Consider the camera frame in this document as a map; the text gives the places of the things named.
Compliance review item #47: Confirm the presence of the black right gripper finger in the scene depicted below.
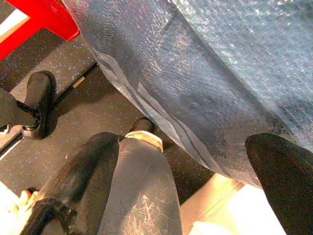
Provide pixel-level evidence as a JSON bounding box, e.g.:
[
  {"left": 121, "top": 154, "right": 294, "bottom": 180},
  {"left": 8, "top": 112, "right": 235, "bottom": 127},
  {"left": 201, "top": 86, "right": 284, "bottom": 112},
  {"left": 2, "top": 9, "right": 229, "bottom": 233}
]
[{"left": 245, "top": 133, "right": 313, "bottom": 235}]

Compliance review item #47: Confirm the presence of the blue denim garment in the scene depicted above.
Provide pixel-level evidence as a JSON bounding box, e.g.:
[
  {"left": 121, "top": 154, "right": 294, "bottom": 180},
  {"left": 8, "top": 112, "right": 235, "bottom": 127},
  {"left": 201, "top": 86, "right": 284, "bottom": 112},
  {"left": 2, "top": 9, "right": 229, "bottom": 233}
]
[{"left": 61, "top": 0, "right": 313, "bottom": 188}]

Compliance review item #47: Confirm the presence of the white cabinet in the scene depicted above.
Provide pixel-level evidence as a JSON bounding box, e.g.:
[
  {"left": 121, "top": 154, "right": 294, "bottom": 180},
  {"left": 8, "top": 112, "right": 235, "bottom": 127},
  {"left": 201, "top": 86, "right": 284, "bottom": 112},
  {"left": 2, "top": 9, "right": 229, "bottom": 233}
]
[{"left": 180, "top": 171, "right": 287, "bottom": 235}]

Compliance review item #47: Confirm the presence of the red painted frame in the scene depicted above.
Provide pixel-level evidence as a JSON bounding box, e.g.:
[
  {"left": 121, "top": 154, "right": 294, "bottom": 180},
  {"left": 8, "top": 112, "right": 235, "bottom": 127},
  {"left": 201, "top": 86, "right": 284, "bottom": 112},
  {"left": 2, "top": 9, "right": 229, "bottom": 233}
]
[{"left": 0, "top": 0, "right": 80, "bottom": 62}]

